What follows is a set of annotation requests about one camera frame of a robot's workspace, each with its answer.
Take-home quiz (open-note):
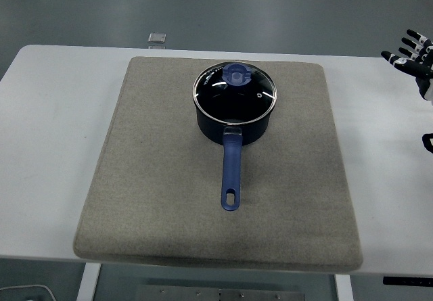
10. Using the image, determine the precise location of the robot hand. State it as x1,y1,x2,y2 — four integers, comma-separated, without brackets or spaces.
381,28,433,103

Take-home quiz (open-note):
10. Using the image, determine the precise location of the glass pot lid blue knob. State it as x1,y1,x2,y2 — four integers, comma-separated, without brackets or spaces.
192,62,279,126

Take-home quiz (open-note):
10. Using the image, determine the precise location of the black table control panel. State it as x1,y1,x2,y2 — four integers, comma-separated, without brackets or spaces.
382,275,433,286

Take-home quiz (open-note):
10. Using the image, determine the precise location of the white table leg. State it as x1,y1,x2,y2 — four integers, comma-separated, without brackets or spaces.
334,273,355,301
74,262,102,301

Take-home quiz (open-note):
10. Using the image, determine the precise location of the small silver floor plate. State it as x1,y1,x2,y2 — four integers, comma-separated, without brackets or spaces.
147,31,167,45

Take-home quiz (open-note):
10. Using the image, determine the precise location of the beige fabric mat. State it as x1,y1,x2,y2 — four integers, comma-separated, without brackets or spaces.
72,56,364,275

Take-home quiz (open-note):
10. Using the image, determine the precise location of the grey metal plate with screws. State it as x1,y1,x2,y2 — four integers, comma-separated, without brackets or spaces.
135,283,306,301

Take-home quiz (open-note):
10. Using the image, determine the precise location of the dark pot with blue handle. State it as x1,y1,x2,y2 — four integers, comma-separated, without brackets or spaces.
193,98,277,213

